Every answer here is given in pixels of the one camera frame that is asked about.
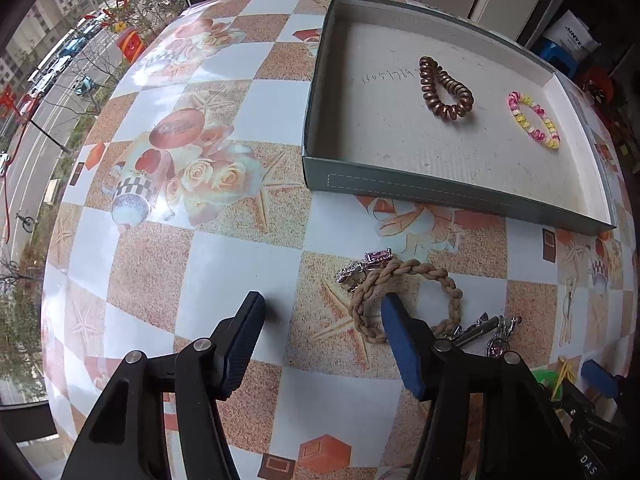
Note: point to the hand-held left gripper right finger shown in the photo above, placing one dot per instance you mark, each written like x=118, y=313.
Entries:
x=400, y=345

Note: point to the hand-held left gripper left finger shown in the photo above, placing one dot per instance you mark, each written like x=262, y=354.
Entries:
x=245, y=345

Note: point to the white printed bag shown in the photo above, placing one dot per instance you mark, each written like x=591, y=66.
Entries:
x=572, y=30

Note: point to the silver pink gem hair clip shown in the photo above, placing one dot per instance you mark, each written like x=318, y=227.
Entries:
x=377, y=258

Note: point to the red paper window characters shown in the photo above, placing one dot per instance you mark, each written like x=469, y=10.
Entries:
x=20, y=105

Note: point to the blue plastic stool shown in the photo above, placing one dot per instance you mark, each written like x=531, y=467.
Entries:
x=557, y=52

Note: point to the grey cardboard box lid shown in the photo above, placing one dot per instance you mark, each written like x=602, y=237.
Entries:
x=400, y=125

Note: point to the green translucent bangle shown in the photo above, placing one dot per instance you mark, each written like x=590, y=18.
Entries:
x=542, y=377

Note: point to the orange window decoration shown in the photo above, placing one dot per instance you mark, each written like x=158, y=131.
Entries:
x=131, y=45

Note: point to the yellow hair clip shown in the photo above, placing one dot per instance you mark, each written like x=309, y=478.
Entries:
x=566, y=367

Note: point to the red plastic chair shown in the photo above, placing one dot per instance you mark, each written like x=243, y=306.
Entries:
x=597, y=80

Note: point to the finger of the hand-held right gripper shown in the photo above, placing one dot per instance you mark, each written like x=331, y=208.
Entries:
x=597, y=377

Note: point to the silver metal duckbill clip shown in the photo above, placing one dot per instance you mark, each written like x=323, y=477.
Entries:
x=472, y=329

